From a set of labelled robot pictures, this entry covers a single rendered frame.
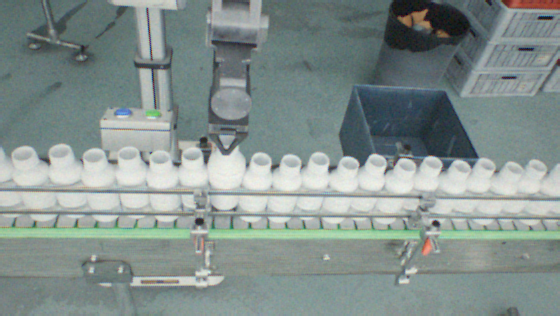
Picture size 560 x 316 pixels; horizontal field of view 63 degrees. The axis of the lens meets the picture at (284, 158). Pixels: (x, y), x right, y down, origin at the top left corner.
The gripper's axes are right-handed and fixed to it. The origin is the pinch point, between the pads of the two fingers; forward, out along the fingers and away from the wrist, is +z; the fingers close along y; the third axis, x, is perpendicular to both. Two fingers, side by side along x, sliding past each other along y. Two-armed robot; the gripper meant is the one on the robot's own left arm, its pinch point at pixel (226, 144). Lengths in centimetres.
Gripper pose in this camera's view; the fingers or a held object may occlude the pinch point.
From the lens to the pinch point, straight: 83.3
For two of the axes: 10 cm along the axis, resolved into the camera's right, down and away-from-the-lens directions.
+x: -9.9, -0.4, -1.6
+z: -1.4, 6.9, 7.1
